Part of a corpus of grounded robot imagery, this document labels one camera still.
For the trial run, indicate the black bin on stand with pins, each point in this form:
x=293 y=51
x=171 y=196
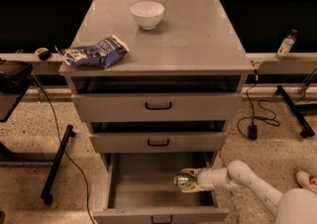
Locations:
x=15 y=79

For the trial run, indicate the green soda can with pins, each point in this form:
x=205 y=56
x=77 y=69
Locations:
x=184 y=180

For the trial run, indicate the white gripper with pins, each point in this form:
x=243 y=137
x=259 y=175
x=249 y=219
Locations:
x=205 y=178

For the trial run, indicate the white shoe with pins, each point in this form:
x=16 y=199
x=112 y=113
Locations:
x=307 y=181

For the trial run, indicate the grey drawer cabinet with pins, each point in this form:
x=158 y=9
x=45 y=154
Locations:
x=193 y=49

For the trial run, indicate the top grey drawer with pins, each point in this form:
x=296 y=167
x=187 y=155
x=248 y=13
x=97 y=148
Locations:
x=144 y=107

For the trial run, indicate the black stand leg left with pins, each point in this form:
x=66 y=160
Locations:
x=46 y=195

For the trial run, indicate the middle grey drawer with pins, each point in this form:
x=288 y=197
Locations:
x=158 y=142

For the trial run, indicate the black stand leg right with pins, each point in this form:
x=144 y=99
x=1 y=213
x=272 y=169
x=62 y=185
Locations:
x=299 y=110

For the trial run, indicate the yellow black tape measure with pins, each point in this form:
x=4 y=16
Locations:
x=43 y=53

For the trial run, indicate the bottom grey drawer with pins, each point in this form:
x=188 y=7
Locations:
x=140 y=190

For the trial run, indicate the blue chip bag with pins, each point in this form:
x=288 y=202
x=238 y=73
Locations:
x=103 y=54

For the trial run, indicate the white bowl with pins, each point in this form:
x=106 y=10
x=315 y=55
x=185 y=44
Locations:
x=147 y=14

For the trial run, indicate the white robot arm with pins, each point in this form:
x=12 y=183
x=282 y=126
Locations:
x=296 y=206

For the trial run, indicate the clear plastic bottle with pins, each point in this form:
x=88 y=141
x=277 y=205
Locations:
x=286 y=44

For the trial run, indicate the black stand leg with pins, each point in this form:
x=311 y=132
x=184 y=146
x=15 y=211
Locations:
x=46 y=195
x=299 y=110

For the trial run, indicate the grey drawer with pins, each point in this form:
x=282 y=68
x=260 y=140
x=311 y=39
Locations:
x=140 y=190
x=158 y=142
x=144 y=107

